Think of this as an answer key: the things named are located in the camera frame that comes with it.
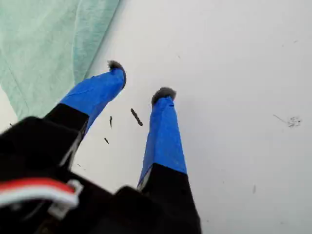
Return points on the green t-shirt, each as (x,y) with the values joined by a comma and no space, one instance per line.
(36,48)

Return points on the small black debris splinter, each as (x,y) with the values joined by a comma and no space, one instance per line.
(106,140)
(111,121)

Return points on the long black debris splinter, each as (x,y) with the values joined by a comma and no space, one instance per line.
(136,117)

